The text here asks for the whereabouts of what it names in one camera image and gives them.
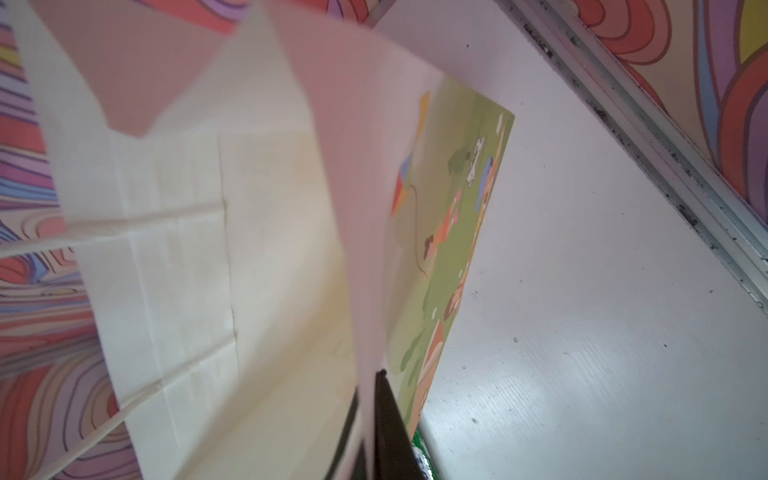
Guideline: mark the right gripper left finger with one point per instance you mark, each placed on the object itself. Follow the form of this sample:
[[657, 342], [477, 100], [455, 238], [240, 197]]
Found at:
[[348, 461]]

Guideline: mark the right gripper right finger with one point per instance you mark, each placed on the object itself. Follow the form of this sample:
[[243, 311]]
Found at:
[[394, 457]]

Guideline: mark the illustrated paper gift bag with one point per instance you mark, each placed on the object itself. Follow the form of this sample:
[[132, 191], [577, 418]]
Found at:
[[218, 220]]

